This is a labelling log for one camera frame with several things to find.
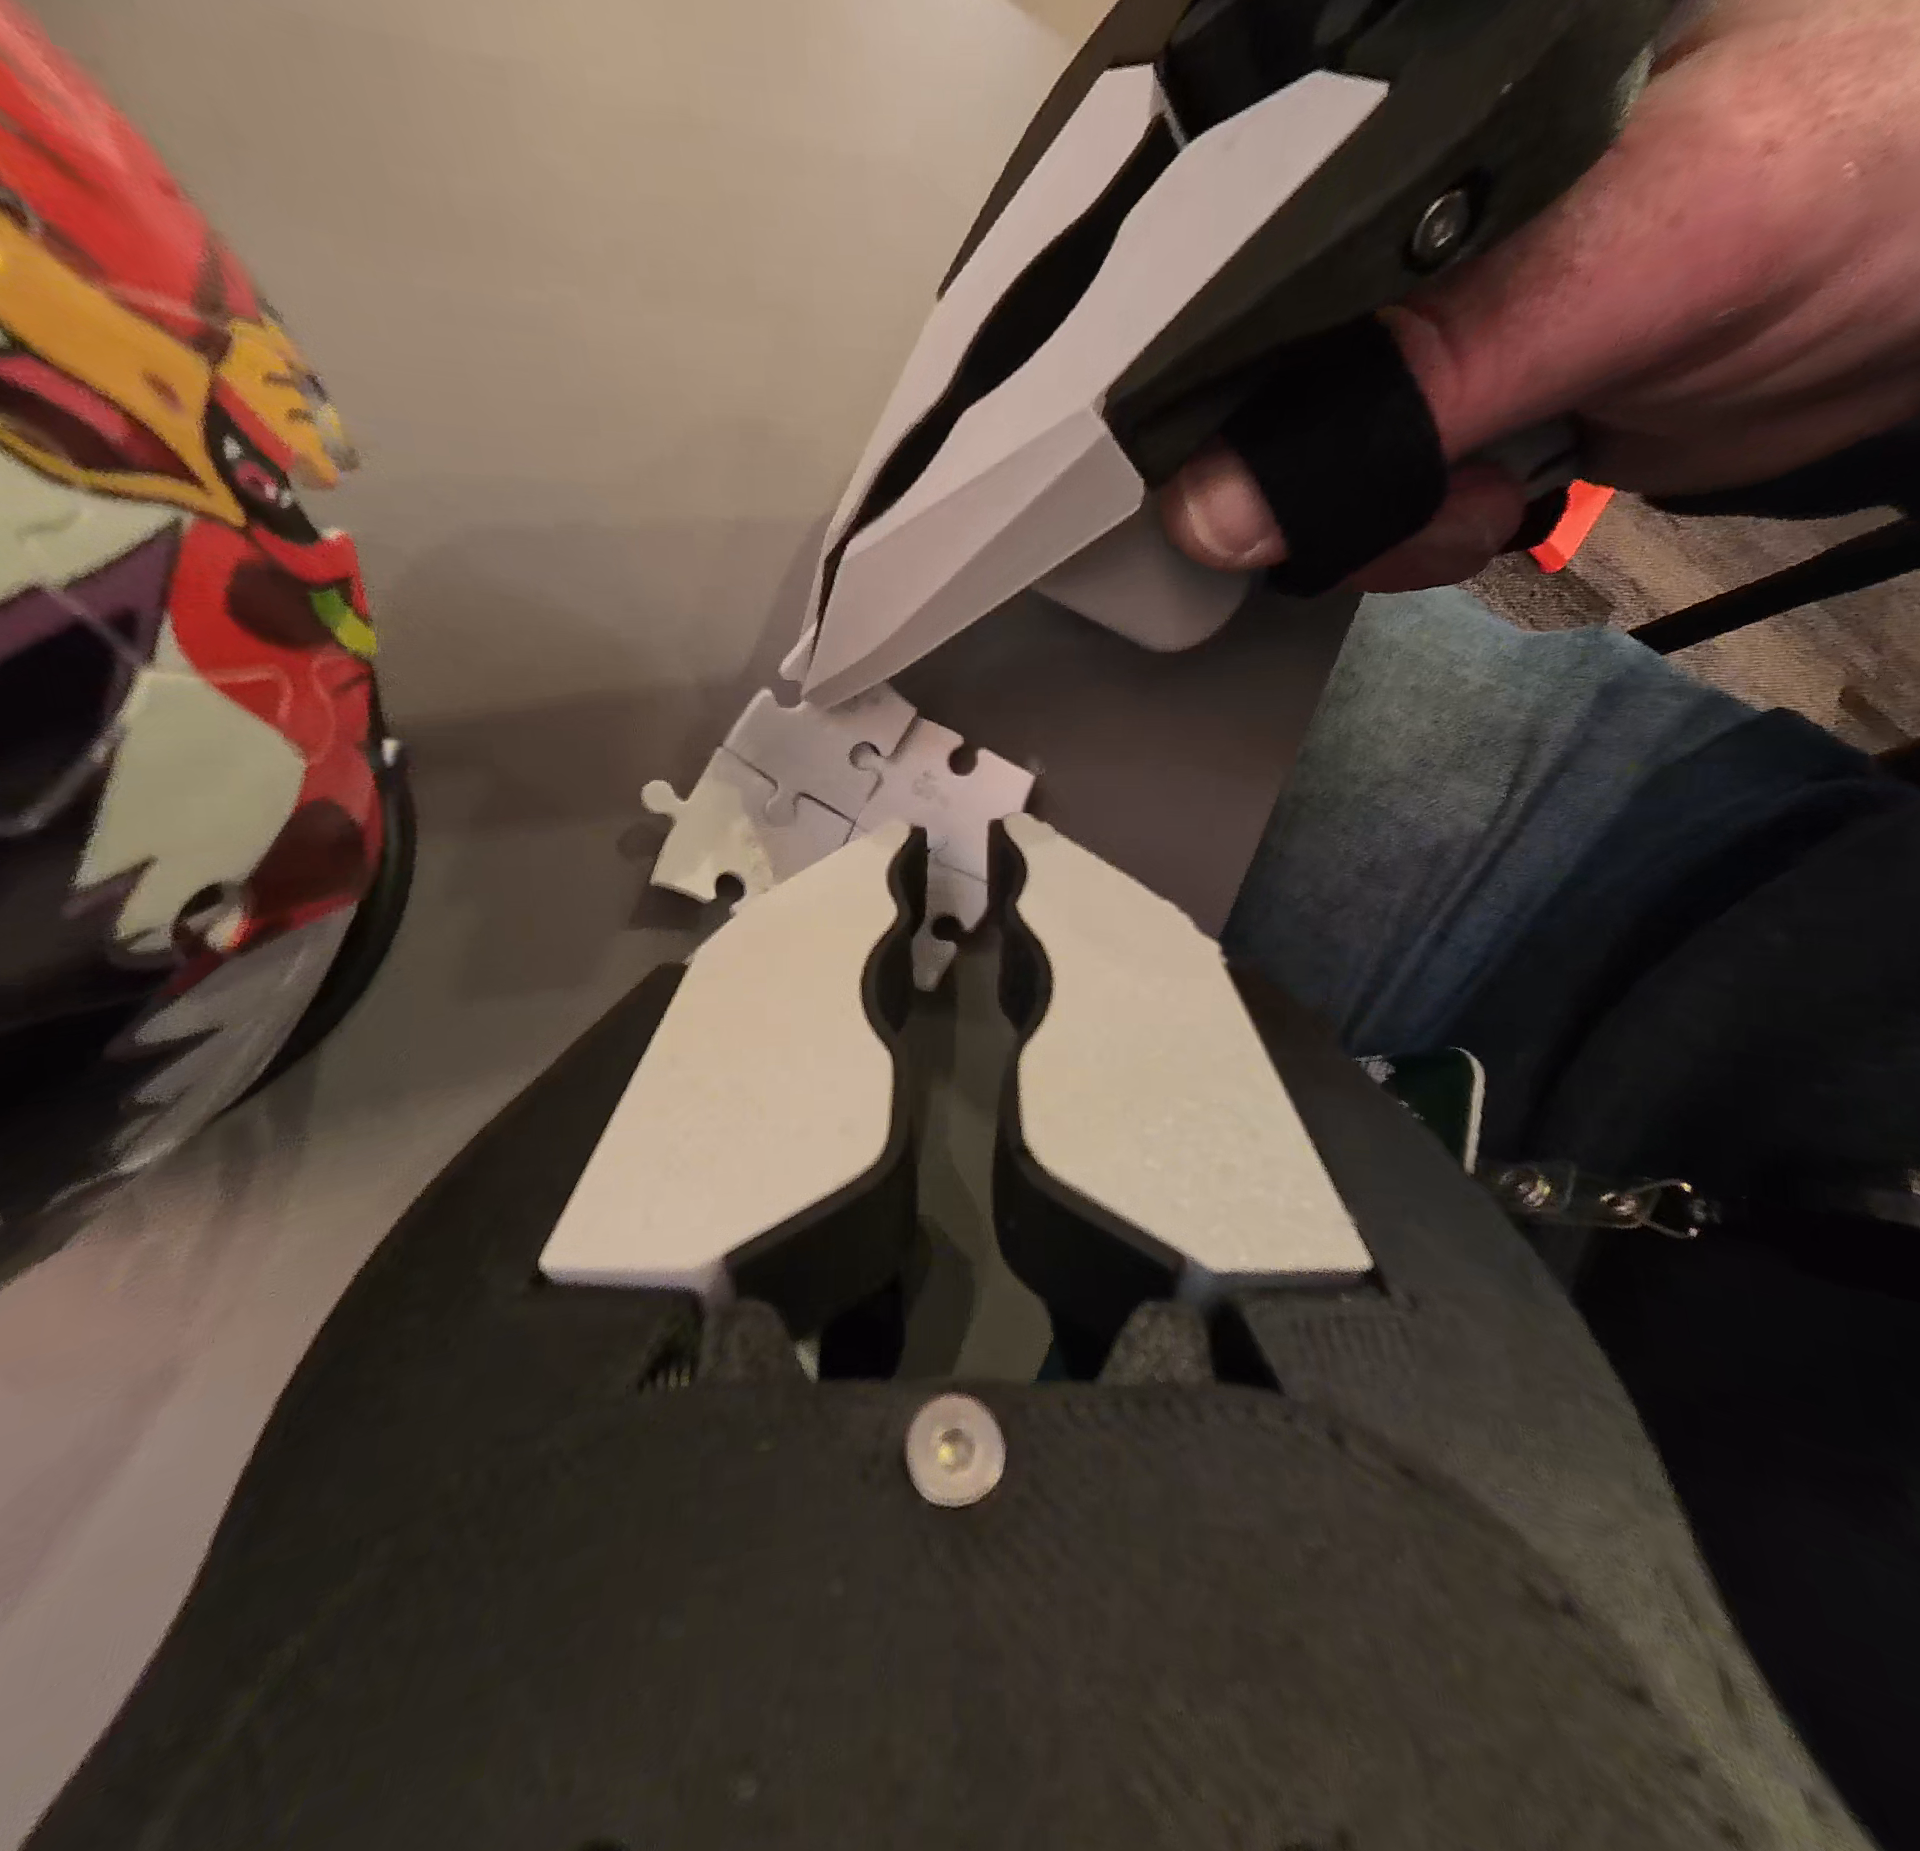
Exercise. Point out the joined white puzzle pieces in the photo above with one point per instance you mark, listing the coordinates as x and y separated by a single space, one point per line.
946 788

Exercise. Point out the thin black bar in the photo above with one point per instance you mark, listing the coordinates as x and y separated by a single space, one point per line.
1771 587

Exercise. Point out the colourful puzzle ball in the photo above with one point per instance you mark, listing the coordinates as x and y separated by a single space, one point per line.
225 682

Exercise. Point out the person's right forearm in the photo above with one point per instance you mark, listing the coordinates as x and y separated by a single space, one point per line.
1800 475

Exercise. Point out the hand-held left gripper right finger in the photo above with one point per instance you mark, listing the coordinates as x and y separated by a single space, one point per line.
1171 1116

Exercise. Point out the orange red object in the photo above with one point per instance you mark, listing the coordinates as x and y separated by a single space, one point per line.
1576 523

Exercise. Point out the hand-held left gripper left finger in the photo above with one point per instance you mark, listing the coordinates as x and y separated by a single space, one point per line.
750 1116

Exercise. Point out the person's right hand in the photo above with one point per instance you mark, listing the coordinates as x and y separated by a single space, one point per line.
1697 260

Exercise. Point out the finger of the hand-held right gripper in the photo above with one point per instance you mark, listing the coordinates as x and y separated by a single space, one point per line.
1051 185
1140 276

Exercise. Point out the person's leg in blue jeans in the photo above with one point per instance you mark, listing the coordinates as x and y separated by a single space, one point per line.
1472 832

